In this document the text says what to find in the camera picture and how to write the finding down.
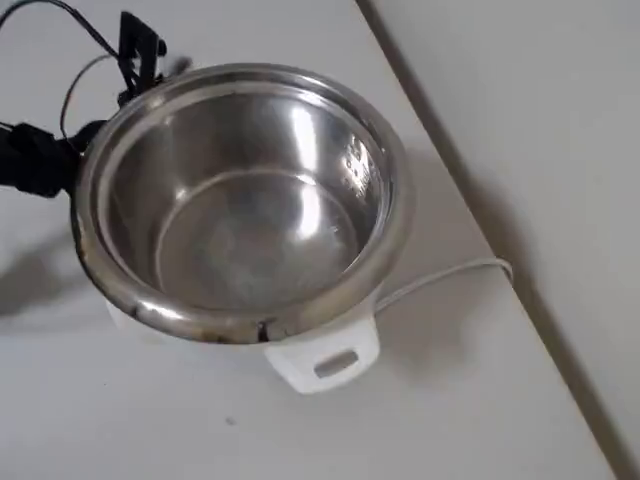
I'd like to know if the white rice cooker body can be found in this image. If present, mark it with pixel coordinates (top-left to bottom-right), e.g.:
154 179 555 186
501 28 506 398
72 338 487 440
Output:
102 279 386 396

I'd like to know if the steel inner pot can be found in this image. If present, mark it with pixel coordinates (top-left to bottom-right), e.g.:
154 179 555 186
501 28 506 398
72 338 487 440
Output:
69 62 416 349

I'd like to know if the thick black cable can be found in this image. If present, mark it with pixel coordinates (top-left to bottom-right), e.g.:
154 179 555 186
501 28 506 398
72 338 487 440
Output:
0 0 124 59

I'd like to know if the thin black cable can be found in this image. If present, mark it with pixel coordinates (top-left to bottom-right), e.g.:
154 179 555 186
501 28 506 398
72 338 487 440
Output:
60 53 124 144

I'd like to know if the white power cord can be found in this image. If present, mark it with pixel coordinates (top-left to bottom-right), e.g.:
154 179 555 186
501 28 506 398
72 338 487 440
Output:
374 257 514 314

